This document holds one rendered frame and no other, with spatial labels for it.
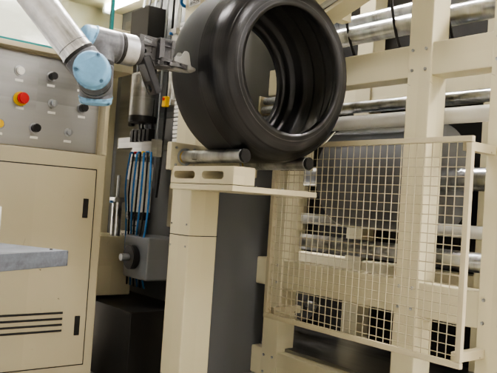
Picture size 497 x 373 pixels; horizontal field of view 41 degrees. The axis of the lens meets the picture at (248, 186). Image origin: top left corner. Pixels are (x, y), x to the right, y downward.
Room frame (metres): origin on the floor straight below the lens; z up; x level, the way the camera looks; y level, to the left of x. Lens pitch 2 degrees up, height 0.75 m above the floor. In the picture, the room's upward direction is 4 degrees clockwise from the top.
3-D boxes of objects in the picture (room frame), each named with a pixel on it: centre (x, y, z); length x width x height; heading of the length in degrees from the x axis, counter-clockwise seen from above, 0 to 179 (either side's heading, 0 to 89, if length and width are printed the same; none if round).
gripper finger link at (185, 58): (1.98, 0.22, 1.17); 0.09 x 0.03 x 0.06; 129
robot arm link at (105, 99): (1.80, 0.44, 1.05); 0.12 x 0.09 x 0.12; 9
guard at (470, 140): (2.31, -0.38, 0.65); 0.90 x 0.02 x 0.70; 39
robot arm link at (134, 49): (1.88, 0.37, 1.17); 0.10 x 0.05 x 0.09; 39
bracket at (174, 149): (2.42, 0.13, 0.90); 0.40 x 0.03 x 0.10; 129
